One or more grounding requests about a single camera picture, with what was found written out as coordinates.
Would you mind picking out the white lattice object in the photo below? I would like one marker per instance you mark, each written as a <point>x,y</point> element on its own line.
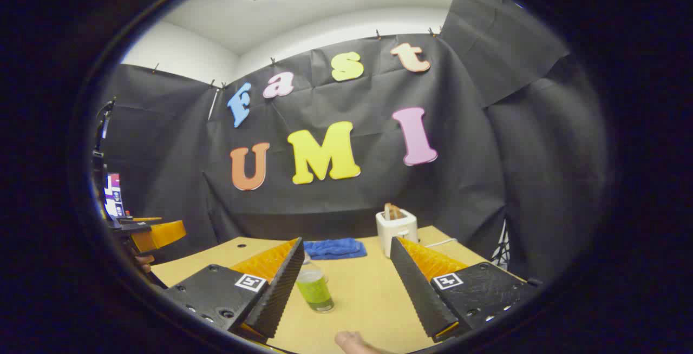
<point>501,246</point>

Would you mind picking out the brown bread slice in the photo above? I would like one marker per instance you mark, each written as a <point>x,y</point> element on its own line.
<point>393,212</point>

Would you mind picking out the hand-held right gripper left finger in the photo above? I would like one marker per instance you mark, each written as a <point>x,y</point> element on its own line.
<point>281,289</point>

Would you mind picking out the computer monitor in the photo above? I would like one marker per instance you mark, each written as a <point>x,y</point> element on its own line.
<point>114,196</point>

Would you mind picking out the black backdrop cloth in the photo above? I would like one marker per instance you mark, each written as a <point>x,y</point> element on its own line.
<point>460,191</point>

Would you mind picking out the green label water bottle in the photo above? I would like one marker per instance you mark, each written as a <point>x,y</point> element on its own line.
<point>315,289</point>

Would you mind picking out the blue folded towel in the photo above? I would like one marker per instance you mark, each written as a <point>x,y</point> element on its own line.
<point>335,248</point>

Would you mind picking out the black stand pole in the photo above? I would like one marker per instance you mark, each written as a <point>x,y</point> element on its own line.
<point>102,132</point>

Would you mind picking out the white toaster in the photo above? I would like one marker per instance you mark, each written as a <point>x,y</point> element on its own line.
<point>395,232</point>

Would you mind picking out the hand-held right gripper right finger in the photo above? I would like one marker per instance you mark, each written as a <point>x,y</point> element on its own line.
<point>417,294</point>

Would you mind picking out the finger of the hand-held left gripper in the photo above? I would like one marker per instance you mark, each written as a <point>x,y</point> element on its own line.
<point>162,235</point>
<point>130,225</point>

